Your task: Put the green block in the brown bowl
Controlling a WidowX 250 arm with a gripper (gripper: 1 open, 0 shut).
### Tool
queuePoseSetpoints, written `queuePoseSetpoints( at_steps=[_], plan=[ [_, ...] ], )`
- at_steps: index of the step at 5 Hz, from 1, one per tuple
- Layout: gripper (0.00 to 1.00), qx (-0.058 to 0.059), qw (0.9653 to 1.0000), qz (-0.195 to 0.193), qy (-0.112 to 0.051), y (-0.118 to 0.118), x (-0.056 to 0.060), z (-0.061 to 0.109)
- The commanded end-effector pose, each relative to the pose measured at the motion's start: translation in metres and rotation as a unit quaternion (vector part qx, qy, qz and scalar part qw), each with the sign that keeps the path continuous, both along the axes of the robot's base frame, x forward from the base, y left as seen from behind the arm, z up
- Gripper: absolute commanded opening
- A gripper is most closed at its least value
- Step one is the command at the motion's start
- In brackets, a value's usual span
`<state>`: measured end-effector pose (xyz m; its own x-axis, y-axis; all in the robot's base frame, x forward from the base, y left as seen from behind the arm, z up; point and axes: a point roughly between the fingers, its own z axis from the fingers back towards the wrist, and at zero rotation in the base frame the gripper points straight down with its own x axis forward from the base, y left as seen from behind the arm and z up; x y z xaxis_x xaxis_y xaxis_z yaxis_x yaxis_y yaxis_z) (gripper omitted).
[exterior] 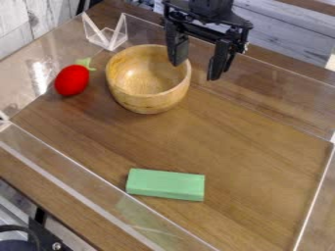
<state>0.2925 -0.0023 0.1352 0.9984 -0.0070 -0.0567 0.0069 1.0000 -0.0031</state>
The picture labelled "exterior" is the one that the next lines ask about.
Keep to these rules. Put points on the black clamp with cable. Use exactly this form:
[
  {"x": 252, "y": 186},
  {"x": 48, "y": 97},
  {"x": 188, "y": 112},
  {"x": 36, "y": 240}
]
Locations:
[{"x": 39, "y": 238}]

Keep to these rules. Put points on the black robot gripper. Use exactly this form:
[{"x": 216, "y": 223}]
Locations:
[{"x": 209, "y": 20}]

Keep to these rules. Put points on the green rectangular block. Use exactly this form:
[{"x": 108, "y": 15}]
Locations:
[{"x": 165, "y": 184}]

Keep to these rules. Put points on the brown wooden bowl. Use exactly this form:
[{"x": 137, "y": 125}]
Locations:
[{"x": 145, "y": 84}]

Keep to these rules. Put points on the red toy radish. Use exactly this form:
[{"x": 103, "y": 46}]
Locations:
[{"x": 72, "y": 78}]

